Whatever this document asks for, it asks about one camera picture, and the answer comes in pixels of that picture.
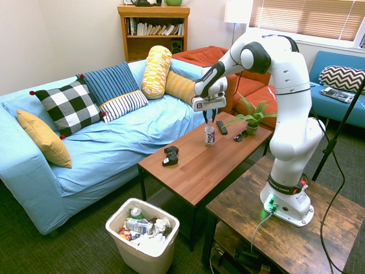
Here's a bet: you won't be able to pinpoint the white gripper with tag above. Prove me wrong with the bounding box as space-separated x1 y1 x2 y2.
191 92 228 124

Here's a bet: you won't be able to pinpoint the white navy striped pillow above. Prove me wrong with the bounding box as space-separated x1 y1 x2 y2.
99 90 149 124

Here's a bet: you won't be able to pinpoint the rustic dark wood table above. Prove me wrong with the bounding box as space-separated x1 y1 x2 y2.
200 155 365 274

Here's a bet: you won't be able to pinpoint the black sunglasses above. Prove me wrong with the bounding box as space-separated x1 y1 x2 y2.
233 130 249 143

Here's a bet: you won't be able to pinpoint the wooden window blinds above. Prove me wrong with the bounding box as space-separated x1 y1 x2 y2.
249 0 365 43

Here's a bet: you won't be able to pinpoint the white plastic trash bin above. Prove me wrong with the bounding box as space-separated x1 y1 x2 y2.
105 197 181 274

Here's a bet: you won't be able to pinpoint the crumpled white paper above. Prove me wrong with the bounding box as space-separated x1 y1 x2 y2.
153 217 172 236

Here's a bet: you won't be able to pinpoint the crushed white label bottle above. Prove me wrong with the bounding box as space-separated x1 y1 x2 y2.
125 217 155 236

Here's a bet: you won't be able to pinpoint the light blue sofa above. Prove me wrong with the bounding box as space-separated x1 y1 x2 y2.
0 58 206 239

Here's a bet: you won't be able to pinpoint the red-brown wooden coffee table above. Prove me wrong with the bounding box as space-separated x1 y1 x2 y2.
137 111 273 252

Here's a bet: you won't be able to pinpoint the yellow white patterned bolster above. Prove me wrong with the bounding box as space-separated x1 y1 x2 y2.
140 45 173 100

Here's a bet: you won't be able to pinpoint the clear plastic hint bottle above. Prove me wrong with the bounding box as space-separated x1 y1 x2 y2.
204 116 216 148

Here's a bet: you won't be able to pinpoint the black object on bookshelf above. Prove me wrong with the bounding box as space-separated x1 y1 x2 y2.
133 0 163 7

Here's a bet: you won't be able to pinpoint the black device under table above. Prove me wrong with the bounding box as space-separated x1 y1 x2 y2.
233 247 261 267

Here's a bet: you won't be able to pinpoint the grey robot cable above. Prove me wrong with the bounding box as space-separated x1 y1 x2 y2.
250 212 275 253

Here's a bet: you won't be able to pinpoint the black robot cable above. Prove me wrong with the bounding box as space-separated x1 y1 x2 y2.
309 82 347 274

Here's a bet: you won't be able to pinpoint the black tripod stand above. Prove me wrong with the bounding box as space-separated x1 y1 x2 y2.
311 76 365 182

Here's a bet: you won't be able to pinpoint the white shade floor lamp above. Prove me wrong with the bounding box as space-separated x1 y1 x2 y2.
223 0 254 51

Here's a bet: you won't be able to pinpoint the black remote control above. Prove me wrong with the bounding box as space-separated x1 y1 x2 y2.
215 120 229 135

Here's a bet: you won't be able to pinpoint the mustard striped pillow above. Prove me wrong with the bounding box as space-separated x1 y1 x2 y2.
164 70 200 104

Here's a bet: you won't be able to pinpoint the potted green fern plant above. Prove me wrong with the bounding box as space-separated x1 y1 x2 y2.
222 91 279 137

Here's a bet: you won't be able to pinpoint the dark floor vent grille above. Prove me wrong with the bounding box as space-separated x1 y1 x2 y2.
147 187 175 209

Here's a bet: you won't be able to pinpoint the paperback books row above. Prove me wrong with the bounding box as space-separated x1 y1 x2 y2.
125 17 185 37

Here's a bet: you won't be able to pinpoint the blue striped square pillow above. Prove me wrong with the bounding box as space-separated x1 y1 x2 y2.
75 61 141 107

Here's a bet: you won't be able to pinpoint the plain yellow square pillow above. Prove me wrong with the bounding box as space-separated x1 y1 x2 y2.
16 109 73 170

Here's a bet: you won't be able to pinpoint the black game controller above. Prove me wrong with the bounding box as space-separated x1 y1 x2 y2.
161 146 180 167

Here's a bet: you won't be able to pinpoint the red snack wrapper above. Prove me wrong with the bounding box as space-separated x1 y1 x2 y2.
117 226 132 241

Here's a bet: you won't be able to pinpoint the black white chevron pillow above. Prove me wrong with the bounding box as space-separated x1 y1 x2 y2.
318 65 365 95

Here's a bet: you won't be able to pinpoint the orange tufted ottoman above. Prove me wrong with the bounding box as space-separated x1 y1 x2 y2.
234 84 279 131

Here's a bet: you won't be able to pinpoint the orange tufted sofa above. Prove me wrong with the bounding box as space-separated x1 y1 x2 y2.
171 45 275 114

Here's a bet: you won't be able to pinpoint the wooden bookshelf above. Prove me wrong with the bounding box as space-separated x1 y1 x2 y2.
117 4 191 63

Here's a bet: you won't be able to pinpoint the glossy magazine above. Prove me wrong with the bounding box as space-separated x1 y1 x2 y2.
319 86 358 104

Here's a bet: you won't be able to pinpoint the black white checkered pillow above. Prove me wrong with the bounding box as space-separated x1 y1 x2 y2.
29 78 107 140

